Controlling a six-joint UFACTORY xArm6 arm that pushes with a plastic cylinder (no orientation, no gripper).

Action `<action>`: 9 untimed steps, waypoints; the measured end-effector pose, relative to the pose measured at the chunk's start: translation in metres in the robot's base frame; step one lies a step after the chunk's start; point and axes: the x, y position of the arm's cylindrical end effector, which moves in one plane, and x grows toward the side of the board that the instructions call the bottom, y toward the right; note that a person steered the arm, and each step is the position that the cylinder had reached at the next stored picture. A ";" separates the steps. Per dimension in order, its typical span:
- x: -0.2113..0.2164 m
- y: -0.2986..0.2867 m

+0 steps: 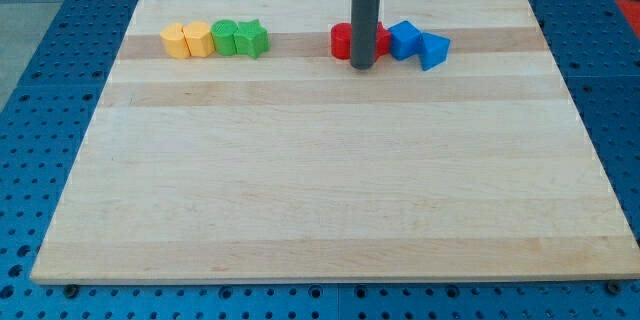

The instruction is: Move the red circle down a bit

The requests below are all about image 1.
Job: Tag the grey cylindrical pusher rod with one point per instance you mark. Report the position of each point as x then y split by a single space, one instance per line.
364 24

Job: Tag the wooden board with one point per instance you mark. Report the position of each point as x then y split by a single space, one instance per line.
297 168

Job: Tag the blue cube block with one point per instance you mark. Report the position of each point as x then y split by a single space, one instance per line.
405 40

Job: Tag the red circle block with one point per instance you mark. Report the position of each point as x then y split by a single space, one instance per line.
341 35

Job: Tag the yellow hexagon block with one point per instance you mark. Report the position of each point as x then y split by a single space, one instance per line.
199 39

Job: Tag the blue triangle block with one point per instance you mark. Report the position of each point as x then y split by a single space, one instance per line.
433 50

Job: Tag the green star block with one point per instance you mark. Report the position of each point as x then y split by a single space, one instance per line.
251 39

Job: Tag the yellow heart block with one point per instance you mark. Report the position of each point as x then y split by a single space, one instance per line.
174 41

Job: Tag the green circle block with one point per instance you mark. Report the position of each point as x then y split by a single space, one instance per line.
223 36

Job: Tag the red block behind rod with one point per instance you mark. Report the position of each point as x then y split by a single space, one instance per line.
383 41

